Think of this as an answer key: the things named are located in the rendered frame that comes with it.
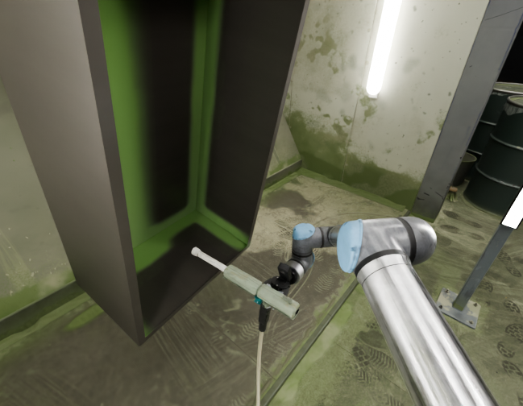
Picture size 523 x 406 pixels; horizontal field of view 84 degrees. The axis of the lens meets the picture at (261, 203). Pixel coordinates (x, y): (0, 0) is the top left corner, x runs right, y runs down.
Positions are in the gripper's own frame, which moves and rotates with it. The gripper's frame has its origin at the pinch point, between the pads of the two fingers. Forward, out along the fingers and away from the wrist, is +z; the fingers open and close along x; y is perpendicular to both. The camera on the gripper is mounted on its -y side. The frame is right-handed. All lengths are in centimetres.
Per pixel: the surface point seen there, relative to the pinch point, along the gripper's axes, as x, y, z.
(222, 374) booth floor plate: 9.9, 48.2, 6.2
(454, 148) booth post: -43, -33, -174
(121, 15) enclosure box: 47, -81, 15
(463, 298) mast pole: -74, 26, -95
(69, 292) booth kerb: 102, 48, 22
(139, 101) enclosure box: 50, -59, 9
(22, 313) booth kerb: 104, 48, 42
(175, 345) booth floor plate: 37, 50, 8
